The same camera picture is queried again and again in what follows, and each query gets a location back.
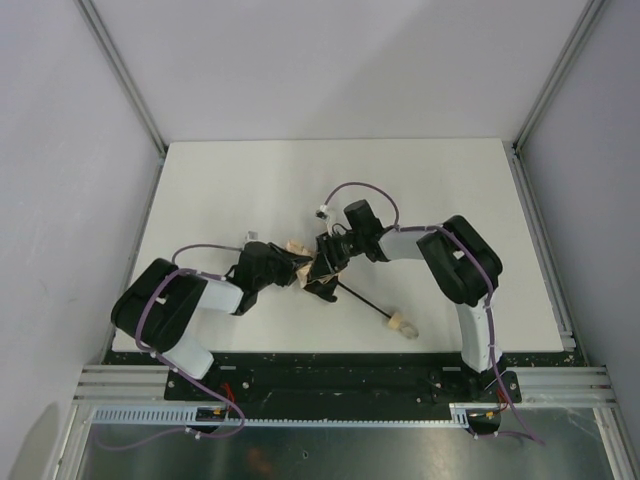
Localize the beige folding umbrella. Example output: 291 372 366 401
285 233 419 340

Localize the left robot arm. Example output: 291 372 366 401
111 241 312 380

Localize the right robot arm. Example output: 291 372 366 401
304 200 503 374

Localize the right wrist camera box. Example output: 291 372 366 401
315 204 332 221

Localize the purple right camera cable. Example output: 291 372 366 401
324 180 546 446

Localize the grey cable duct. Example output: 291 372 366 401
93 403 501 428

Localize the left aluminium frame post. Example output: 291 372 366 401
74 0 168 158

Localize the aluminium frame post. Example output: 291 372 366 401
512 0 611 152
74 0 168 158

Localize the right aluminium frame post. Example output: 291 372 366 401
512 0 611 152

